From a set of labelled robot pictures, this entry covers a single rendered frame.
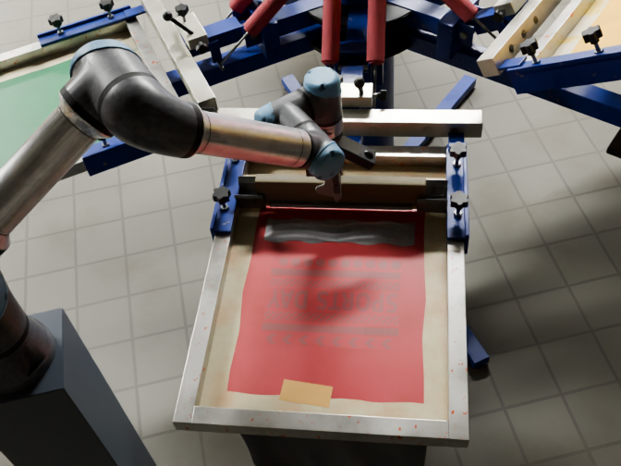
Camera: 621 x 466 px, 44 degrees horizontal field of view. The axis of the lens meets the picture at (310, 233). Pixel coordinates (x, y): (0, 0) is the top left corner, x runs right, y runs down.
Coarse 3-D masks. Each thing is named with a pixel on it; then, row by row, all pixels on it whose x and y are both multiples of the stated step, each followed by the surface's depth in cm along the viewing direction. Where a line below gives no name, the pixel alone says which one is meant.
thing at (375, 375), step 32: (416, 224) 186; (352, 256) 181; (384, 256) 181; (416, 256) 180; (416, 288) 174; (416, 320) 169; (352, 352) 165; (384, 352) 165; (416, 352) 164; (352, 384) 161; (384, 384) 160; (416, 384) 160
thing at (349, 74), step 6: (342, 66) 212; (348, 66) 212; (354, 66) 211; (360, 66) 211; (342, 72) 210; (348, 72) 210; (354, 72) 210; (360, 72) 209; (348, 78) 208; (354, 78) 208; (342, 108) 201; (348, 108) 201; (354, 108) 201; (360, 108) 206
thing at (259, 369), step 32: (256, 256) 184; (288, 256) 183; (320, 256) 182; (256, 288) 178; (256, 320) 172; (256, 352) 167; (288, 352) 167; (320, 352) 166; (256, 384) 162; (320, 384) 161
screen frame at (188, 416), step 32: (384, 160) 197; (416, 160) 196; (224, 256) 180; (448, 256) 175; (448, 288) 169; (448, 320) 164; (192, 352) 164; (448, 352) 160; (192, 384) 160; (448, 384) 156; (192, 416) 155; (224, 416) 155; (256, 416) 154; (288, 416) 154; (320, 416) 153; (352, 416) 152; (448, 416) 152
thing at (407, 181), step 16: (256, 176) 186; (272, 176) 185; (288, 176) 185; (304, 176) 184; (352, 176) 183; (272, 192) 187; (288, 192) 186; (304, 192) 186; (352, 192) 184; (368, 192) 183; (384, 192) 183; (400, 192) 182; (416, 192) 182
